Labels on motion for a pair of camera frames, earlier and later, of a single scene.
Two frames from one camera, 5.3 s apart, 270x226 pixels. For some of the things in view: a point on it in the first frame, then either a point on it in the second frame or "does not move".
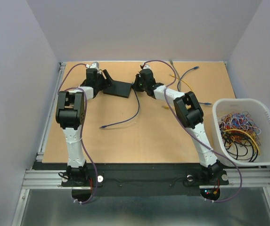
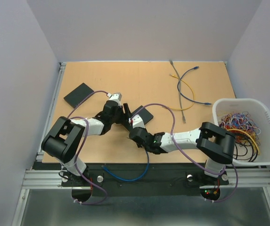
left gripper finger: x=107 y=76 to x=127 y=114
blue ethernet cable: x=130 y=119 to x=131 y=180
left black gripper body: x=101 y=83 to x=119 y=117
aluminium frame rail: x=61 y=67 does not move
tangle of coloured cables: x=240 y=135 does not move
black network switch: x=118 y=88 to x=145 y=114
